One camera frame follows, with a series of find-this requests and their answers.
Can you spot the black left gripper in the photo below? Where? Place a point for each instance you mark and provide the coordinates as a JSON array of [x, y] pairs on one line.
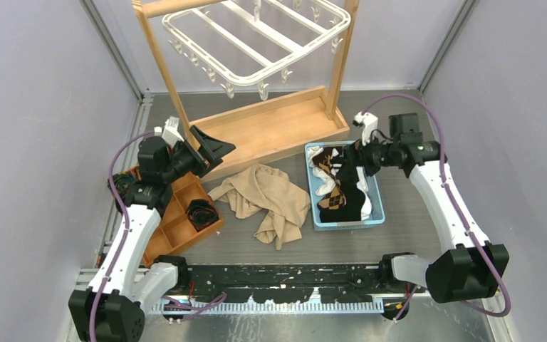
[[213, 149]]

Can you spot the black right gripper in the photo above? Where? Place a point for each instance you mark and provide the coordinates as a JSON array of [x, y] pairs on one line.
[[361, 154]]

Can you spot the white plastic clip hanger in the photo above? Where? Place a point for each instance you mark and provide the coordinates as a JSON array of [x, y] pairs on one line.
[[244, 44]]

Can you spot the black white-striped sock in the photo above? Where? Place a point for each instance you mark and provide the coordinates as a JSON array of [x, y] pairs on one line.
[[351, 212]]

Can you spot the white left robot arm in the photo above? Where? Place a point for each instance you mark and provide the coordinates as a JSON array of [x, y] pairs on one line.
[[113, 307]]

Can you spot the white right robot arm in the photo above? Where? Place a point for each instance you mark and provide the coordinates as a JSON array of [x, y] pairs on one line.
[[469, 265]]

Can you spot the brown argyle sock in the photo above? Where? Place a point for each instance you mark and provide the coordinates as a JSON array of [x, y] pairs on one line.
[[325, 163]]

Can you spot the light blue plastic basket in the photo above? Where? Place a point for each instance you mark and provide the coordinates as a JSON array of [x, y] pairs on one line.
[[377, 215]]

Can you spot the rolled black sock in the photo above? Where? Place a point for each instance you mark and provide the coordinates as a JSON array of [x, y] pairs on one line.
[[201, 214]]

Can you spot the beige crumpled cloth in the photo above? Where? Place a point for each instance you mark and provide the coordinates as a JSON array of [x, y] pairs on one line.
[[263, 187]]

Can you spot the orange compartment tray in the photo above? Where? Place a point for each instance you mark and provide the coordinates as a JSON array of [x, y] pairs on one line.
[[179, 222]]

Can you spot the rolled dark patterned sock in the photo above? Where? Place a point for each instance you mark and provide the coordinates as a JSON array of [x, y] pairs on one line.
[[122, 181]]

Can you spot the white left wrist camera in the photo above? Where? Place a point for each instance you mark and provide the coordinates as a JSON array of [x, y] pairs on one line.
[[169, 131]]

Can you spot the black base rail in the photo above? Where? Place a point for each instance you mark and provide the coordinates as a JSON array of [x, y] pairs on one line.
[[286, 283]]

